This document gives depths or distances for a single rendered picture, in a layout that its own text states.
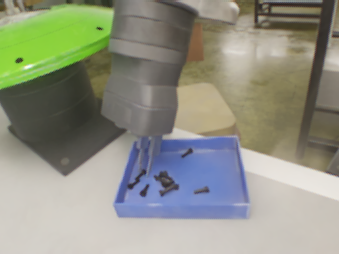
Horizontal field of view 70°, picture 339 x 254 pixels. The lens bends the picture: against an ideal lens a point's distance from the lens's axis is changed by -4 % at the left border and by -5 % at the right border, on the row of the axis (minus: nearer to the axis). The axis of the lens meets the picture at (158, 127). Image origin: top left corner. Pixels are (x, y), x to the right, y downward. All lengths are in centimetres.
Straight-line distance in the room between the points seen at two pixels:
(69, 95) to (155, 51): 20
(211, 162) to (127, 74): 14
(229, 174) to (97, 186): 15
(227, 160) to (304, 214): 10
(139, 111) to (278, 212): 16
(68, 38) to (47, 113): 13
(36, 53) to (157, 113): 14
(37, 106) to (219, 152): 25
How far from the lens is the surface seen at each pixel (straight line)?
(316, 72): 139
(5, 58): 30
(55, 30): 31
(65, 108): 39
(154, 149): 28
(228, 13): 27
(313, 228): 27
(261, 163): 31
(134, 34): 22
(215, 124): 87
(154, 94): 22
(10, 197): 37
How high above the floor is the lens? 113
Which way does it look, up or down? 35 degrees down
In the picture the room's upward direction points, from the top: 11 degrees counter-clockwise
